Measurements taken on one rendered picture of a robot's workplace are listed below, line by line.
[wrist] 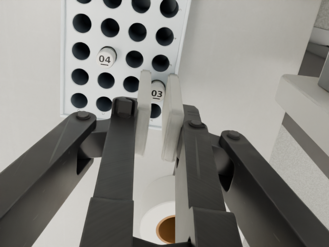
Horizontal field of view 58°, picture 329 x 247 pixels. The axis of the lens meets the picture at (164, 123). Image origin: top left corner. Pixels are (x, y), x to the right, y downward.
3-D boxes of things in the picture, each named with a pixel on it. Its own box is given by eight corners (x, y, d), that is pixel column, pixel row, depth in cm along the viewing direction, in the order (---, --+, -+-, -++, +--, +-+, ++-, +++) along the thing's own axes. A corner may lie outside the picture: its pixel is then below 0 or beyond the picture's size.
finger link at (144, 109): (143, 160, 16) (129, 159, 16) (146, 109, 22) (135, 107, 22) (151, 109, 15) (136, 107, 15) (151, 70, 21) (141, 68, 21)
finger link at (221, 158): (183, 143, 14) (246, 152, 14) (178, 102, 18) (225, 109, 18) (177, 170, 14) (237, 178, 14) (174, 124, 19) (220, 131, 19)
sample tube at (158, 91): (162, 83, 25) (164, 104, 21) (148, 81, 25) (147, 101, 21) (165, 69, 25) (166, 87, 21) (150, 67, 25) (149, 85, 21)
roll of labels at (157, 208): (128, 192, 31) (124, 220, 27) (187, 163, 29) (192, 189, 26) (162, 234, 34) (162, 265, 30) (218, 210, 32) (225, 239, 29)
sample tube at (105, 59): (120, 55, 24) (113, 70, 20) (105, 52, 24) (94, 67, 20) (122, 39, 24) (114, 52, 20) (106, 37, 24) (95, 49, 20)
